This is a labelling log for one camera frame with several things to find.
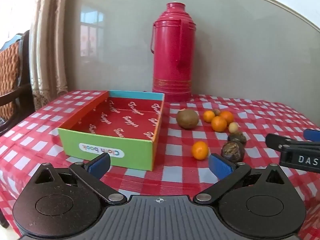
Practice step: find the dark wrinkled passion fruit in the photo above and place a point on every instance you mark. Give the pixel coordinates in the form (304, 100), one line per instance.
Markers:
(237, 138)
(232, 151)

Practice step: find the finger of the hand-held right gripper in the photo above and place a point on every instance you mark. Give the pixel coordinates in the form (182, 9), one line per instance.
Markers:
(275, 141)
(312, 135)

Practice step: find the small brown round fruit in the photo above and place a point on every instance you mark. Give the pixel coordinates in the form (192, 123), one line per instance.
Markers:
(217, 112)

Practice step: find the small orange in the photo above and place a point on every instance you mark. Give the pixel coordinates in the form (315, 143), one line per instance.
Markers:
(227, 115)
(199, 150)
(208, 116)
(219, 124)

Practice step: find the colourful cardboard box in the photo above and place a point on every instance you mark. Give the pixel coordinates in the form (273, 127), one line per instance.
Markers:
(140, 155)

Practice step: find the red checked tablecloth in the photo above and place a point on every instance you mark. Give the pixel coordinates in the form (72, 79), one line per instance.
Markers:
(175, 180)

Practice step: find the dark wooden chair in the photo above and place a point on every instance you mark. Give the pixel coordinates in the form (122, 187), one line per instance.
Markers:
(23, 90)

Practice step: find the red thermos flask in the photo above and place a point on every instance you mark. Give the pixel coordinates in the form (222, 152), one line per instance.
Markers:
(172, 55)

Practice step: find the woven orange chair cushion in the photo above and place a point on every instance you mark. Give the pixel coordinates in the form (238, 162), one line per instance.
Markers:
(8, 75)

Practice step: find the beige curtain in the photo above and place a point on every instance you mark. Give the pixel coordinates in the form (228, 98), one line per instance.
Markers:
(47, 55)

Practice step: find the pale longan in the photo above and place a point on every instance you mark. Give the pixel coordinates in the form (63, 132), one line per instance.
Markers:
(233, 127)

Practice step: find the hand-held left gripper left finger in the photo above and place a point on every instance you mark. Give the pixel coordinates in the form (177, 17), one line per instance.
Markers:
(98, 166)

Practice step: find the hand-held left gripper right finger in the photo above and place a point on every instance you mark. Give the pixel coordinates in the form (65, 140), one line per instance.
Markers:
(220, 166)

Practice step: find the brown kiwi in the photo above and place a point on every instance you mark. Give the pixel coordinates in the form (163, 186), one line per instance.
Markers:
(187, 120)

